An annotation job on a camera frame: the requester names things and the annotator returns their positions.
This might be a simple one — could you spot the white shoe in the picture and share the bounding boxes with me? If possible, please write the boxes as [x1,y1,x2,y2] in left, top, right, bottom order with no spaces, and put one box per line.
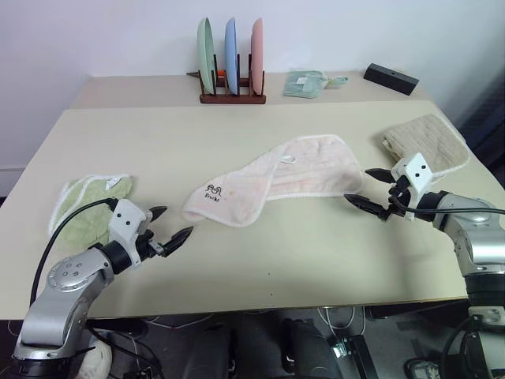
[77,338,114,379]

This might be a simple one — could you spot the white cables under table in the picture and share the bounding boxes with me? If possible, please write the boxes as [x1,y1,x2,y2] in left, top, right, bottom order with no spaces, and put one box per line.
[318,305,366,329]

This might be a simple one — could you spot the teal folded cloth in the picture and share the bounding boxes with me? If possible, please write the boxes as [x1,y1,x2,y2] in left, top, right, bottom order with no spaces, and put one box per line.
[282,69,328,99]

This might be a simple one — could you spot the green plate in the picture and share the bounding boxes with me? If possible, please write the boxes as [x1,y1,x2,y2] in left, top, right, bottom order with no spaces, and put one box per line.
[196,17,218,96]

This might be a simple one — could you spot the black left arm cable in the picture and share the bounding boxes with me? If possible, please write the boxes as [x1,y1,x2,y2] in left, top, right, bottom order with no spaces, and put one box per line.
[29,197,119,307]

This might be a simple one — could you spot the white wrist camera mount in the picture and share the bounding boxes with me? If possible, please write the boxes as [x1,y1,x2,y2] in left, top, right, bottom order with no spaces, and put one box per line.
[390,152,435,220]
[107,198,153,272]

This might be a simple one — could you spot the black rectangular box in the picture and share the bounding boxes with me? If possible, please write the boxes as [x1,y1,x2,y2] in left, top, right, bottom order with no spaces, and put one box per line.
[362,62,421,96]

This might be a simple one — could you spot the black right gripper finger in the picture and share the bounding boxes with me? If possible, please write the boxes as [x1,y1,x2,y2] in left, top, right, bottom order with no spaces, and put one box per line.
[343,193,387,219]
[365,167,395,184]

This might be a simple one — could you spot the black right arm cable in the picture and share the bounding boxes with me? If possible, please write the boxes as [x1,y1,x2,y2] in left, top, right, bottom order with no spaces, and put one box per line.
[395,196,505,222]

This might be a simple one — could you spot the dark mesh chair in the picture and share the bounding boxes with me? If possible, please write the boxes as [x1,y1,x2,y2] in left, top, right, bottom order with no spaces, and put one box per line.
[456,87,505,171]

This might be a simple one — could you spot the dark rounded shape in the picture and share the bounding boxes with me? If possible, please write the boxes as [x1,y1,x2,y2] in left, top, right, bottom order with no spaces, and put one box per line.
[281,317,342,379]

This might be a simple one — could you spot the beige towel with white trim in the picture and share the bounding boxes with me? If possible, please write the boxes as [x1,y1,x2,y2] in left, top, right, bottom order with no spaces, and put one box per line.
[380,113,471,179]

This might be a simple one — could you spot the pink towel with black print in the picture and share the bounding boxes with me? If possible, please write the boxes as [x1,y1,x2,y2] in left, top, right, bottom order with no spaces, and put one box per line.
[181,134,365,229]

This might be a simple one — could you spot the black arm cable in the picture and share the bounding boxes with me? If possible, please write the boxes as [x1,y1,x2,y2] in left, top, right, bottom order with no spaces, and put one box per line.
[29,197,119,307]
[395,196,505,222]

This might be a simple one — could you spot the brown wooden plate rack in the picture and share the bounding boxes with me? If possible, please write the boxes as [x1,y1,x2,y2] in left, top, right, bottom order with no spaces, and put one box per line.
[198,52,267,105]

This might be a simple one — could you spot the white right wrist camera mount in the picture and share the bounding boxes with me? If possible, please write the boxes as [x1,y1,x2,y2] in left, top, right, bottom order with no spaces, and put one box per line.
[390,152,435,220]

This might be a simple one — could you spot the blue plate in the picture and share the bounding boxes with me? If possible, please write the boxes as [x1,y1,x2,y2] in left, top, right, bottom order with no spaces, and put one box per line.
[224,17,241,96]

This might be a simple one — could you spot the pink plate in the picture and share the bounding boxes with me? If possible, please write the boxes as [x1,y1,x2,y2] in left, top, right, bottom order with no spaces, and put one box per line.
[250,17,265,96]

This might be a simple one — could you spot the green towel with white trim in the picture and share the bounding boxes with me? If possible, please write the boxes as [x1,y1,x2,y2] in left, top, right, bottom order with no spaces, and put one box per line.
[47,174,135,246]

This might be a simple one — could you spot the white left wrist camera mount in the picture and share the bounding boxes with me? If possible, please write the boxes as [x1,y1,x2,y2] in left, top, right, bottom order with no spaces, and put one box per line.
[107,198,153,272]

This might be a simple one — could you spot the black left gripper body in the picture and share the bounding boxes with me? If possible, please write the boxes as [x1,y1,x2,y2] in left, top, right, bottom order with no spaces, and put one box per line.
[135,210,166,261]

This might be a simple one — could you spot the black metal stand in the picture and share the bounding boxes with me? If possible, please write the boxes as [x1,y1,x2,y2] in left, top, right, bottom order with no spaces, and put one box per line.
[334,333,383,379]

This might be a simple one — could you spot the small teal cloth loop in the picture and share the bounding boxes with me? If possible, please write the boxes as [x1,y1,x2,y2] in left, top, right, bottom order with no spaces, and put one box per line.
[324,75,350,90]

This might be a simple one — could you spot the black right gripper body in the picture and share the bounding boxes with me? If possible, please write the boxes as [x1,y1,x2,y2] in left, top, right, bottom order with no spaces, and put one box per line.
[377,174,413,223]

